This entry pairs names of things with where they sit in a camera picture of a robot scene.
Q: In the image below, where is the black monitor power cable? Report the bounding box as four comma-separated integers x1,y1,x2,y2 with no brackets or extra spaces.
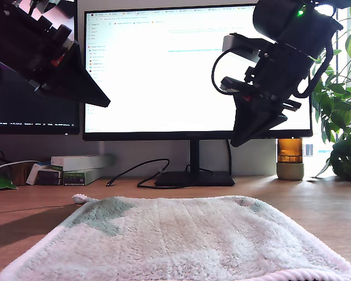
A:
226,139,233,173

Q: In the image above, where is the green and white box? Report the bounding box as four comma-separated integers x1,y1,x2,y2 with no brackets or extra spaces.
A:
63,167,105,187

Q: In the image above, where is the amber glass jar grey base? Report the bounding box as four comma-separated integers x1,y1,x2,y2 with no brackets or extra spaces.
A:
276,138,305,181

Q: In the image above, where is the brown wooden block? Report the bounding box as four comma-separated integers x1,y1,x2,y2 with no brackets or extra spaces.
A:
11,162,33,186

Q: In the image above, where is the large black monitor on stand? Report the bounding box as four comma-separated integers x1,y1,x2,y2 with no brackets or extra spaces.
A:
82,2,314,187

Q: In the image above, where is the arm's thick black cable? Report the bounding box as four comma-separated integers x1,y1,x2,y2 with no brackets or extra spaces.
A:
292,43,337,99

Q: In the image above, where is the black monitor with dark screen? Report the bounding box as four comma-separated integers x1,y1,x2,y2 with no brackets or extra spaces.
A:
0,0,80,136

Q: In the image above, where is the small dark box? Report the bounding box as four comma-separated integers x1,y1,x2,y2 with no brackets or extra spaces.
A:
35,169,62,186

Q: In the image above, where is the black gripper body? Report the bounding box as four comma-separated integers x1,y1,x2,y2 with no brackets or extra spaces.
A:
221,43,314,112

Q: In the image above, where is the black usb cable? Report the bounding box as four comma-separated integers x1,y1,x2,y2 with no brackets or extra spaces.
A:
106,158,171,189

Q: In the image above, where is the long white box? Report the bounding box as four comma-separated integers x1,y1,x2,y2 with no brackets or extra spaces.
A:
50,154,115,172

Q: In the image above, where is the white cable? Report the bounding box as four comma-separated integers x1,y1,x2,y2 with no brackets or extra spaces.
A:
0,159,40,176

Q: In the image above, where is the small white box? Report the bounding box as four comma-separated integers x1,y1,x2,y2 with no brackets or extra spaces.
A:
25,163,52,186

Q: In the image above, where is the white and mint tea towel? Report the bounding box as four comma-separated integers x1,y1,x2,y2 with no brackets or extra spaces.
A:
0,193,351,281

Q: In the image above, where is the green leafy potted plant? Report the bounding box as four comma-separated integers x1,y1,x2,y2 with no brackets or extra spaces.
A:
309,0,351,182

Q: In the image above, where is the camera's thin black cable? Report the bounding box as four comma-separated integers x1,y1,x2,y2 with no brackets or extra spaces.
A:
212,48,243,96

